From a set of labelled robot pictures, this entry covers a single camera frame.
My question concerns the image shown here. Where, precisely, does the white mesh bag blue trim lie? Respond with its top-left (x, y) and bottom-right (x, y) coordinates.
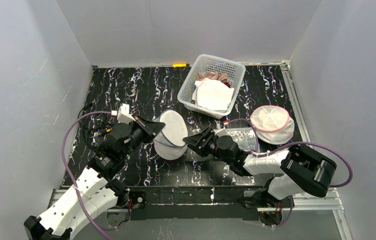
top-left (153, 109), bottom-right (188, 161)

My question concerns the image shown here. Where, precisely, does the white bra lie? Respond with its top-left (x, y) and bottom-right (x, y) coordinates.
top-left (192, 78), bottom-right (235, 111)

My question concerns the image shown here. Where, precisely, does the white mesh bag pink trim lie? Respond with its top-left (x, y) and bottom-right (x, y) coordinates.
top-left (249, 105), bottom-right (295, 145)

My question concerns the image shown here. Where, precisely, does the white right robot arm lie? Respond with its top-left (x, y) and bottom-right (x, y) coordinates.
top-left (183, 127), bottom-right (337, 204)

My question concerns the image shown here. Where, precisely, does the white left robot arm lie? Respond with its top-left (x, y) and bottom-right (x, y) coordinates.
top-left (23, 115), bottom-right (166, 240)

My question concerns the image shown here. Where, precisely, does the beige pink bra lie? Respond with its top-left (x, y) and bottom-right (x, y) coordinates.
top-left (196, 71), bottom-right (228, 83)

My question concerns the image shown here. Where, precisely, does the clear plastic compartment box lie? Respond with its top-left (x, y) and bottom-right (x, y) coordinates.
top-left (226, 127), bottom-right (259, 152)

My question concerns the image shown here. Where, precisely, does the white plastic basket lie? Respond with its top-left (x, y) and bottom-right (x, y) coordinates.
top-left (177, 54), bottom-right (246, 119)

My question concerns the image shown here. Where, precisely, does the yellow orange marker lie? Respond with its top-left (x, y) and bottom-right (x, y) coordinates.
top-left (172, 63), bottom-right (190, 68)

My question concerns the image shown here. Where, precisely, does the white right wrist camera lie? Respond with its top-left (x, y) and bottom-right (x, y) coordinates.
top-left (214, 120), bottom-right (229, 137)

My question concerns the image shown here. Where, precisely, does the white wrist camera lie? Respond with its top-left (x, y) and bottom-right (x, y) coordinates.
top-left (117, 103), bottom-right (135, 124)
top-left (214, 120), bottom-right (229, 137)

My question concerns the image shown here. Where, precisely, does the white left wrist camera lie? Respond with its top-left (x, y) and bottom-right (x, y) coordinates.
top-left (117, 103), bottom-right (135, 124)

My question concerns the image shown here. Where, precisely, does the black coiled cable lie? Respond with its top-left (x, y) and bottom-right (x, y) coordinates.
top-left (76, 102), bottom-right (120, 153)

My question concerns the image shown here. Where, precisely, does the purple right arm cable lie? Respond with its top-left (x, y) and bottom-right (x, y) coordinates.
top-left (222, 118), bottom-right (354, 188)

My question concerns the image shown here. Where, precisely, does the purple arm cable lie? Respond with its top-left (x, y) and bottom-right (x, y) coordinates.
top-left (222, 118), bottom-right (354, 188)
top-left (61, 110), bottom-right (123, 240)

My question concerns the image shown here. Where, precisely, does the black base frame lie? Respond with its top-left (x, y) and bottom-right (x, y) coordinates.
top-left (106, 185), bottom-right (295, 228)

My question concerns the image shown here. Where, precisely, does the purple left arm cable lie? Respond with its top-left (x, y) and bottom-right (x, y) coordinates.
top-left (61, 110), bottom-right (123, 240)

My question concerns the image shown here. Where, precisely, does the aluminium rail frame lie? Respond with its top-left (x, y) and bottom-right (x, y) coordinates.
top-left (280, 60), bottom-right (344, 212)

